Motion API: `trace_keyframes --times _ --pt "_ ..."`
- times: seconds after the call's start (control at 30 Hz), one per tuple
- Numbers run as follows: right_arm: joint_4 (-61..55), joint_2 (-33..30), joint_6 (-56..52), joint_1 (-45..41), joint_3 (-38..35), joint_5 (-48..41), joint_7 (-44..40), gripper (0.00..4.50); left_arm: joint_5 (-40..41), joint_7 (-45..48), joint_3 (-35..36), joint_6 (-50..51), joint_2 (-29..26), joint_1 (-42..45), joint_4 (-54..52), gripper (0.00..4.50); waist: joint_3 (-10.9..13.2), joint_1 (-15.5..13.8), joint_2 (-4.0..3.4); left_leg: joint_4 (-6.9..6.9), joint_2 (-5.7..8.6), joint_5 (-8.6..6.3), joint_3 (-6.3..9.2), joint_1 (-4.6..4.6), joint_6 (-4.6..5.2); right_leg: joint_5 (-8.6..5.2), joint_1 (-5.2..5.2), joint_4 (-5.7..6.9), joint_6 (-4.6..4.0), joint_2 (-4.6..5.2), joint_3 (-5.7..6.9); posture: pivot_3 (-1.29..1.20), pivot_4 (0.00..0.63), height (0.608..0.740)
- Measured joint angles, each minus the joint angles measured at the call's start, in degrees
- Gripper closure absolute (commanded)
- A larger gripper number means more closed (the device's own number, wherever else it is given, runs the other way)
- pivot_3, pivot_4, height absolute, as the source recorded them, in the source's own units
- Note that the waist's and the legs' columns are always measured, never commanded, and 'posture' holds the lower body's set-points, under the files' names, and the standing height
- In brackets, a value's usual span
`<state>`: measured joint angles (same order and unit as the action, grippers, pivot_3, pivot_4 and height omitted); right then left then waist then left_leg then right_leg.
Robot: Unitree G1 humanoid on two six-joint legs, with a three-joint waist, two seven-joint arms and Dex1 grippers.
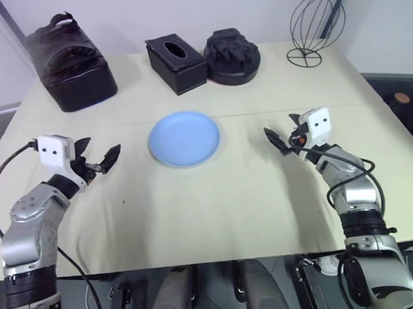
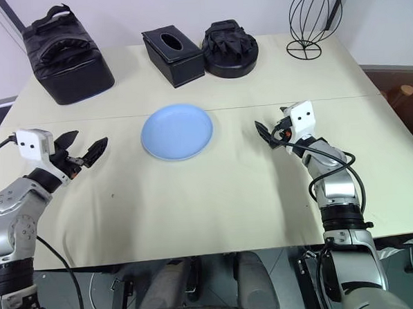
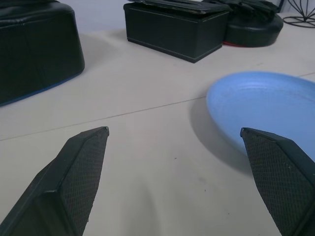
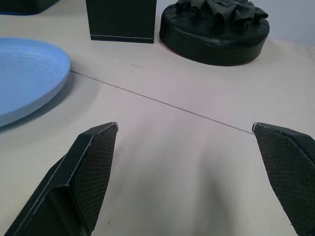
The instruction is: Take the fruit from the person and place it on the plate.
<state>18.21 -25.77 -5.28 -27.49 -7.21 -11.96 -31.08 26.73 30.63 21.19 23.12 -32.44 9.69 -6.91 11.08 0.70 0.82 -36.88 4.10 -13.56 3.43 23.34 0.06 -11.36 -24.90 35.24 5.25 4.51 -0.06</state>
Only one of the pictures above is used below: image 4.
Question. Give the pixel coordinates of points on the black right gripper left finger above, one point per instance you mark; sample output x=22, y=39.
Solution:
x=81, y=177

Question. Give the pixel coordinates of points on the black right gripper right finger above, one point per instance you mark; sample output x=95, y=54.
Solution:
x=290, y=172

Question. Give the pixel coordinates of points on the light blue plate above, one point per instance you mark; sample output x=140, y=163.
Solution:
x=24, y=81

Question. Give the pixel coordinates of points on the round black leather cushion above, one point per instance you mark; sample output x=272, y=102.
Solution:
x=211, y=41

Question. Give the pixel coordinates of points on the black stitched leather box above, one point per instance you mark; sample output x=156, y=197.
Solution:
x=121, y=19

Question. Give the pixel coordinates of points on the crumpled black cloth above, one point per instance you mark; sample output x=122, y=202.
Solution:
x=221, y=12

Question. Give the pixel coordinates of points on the dark tray with blue rim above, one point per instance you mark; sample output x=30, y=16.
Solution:
x=22, y=6

